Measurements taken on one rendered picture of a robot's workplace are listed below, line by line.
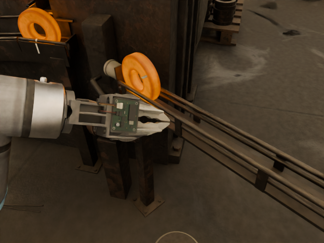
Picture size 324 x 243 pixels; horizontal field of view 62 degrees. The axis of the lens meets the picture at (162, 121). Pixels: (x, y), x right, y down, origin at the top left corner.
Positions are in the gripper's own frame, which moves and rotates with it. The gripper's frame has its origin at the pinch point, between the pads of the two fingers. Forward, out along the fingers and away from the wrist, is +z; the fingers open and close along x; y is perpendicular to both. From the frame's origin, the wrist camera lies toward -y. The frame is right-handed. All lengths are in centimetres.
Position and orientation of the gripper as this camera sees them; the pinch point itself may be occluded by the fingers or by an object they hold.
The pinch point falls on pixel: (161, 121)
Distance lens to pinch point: 55.8
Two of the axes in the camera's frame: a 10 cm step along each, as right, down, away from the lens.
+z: 8.7, 0.9, 4.9
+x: 1.0, -10.0, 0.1
